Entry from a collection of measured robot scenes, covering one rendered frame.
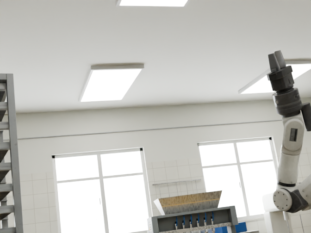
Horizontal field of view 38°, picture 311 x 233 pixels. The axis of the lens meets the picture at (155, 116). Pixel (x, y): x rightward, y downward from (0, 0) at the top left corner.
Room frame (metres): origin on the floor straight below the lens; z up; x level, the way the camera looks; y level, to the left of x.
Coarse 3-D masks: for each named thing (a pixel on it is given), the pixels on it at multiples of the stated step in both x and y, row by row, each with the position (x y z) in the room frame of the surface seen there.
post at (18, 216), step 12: (12, 84) 1.89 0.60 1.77; (12, 96) 1.88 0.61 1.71; (12, 108) 1.88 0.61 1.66; (12, 120) 1.88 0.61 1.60; (12, 132) 1.88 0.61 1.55; (12, 144) 1.88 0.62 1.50; (12, 156) 1.88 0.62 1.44; (12, 168) 1.88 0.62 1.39; (12, 180) 1.88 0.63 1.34; (12, 192) 1.89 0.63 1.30
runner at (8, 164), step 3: (6, 162) 1.89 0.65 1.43; (9, 162) 1.90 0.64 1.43; (0, 165) 1.88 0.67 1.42; (3, 165) 1.89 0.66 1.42; (6, 165) 1.89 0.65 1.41; (9, 165) 1.90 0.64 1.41; (0, 168) 1.88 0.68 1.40; (3, 168) 1.89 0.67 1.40; (6, 168) 1.89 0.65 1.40; (9, 168) 1.90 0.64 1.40
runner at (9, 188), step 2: (0, 184) 1.88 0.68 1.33; (2, 184) 1.88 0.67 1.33; (4, 184) 1.89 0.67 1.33; (6, 184) 1.89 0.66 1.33; (8, 184) 1.90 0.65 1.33; (10, 184) 1.90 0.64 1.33; (0, 186) 1.88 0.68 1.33; (2, 186) 1.88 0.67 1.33; (4, 186) 1.89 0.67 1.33; (6, 186) 1.89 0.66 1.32; (8, 186) 1.90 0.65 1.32; (10, 186) 1.90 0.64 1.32; (0, 188) 1.88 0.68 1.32; (2, 188) 1.88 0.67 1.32; (4, 188) 1.89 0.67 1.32; (6, 188) 1.89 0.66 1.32; (8, 188) 1.90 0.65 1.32; (10, 188) 1.90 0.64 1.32; (0, 190) 1.88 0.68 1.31; (2, 190) 1.88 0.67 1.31; (4, 190) 1.89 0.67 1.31; (6, 190) 1.89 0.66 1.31; (8, 190) 1.89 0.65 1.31; (10, 190) 1.90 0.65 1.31
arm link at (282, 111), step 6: (300, 102) 1.49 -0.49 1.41; (276, 108) 1.52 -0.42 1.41; (282, 108) 1.50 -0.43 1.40; (288, 108) 1.49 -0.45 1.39; (294, 108) 1.49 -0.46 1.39; (300, 108) 1.49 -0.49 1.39; (306, 108) 1.50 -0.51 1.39; (282, 114) 1.51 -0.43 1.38; (288, 114) 1.51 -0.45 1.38; (294, 114) 1.50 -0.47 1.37; (300, 114) 1.51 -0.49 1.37; (306, 114) 1.51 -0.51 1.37; (282, 120) 1.52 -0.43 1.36; (306, 120) 1.52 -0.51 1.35; (306, 126) 1.53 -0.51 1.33
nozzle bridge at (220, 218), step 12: (156, 216) 3.80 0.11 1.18; (168, 216) 3.82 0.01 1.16; (180, 216) 3.92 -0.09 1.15; (192, 216) 3.94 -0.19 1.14; (204, 216) 3.95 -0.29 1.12; (216, 216) 3.97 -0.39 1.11; (228, 216) 3.99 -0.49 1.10; (156, 228) 3.80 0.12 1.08; (168, 228) 3.90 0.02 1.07; (180, 228) 3.92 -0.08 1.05; (192, 228) 3.88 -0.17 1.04; (204, 228) 3.90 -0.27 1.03; (228, 228) 4.09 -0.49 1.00
